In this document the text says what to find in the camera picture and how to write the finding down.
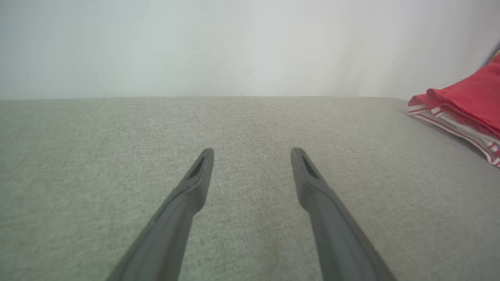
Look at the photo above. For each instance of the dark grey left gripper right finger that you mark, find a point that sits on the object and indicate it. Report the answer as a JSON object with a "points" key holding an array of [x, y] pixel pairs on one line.
{"points": [[336, 234]]}

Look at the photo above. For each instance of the red shorts with white panels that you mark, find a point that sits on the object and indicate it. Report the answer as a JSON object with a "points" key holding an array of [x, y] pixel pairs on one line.
{"points": [[461, 125]]}

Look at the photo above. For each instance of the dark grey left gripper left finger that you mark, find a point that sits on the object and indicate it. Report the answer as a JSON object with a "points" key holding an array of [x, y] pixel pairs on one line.
{"points": [[172, 234]]}

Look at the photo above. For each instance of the red t-shirt with print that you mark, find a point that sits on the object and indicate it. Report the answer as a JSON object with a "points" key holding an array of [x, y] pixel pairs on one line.
{"points": [[472, 89]]}

